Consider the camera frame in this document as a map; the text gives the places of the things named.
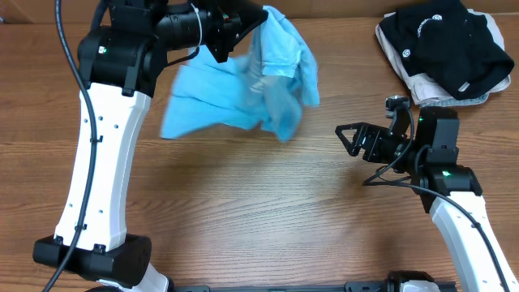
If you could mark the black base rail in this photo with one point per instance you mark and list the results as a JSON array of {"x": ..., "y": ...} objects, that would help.
[{"x": 351, "y": 286}]

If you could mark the light blue t-shirt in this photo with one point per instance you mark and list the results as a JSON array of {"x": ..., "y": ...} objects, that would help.
[{"x": 267, "y": 87}]

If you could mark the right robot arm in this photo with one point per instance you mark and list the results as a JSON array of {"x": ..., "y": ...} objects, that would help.
[{"x": 421, "y": 154}]

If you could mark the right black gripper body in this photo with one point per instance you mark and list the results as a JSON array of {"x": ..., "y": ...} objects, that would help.
[{"x": 374, "y": 142}]

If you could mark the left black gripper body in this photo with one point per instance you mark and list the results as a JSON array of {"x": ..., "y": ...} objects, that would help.
[{"x": 221, "y": 31}]

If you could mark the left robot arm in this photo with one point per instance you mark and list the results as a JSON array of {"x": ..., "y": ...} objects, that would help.
[{"x": 116, "y": 68}]

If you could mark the black folded garment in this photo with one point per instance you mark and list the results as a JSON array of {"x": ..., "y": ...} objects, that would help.
[{"x": 446, "y": 44}]

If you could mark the grey striped folded garment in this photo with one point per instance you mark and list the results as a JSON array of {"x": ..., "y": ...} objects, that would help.
[{"x": 451, "y": 102}]

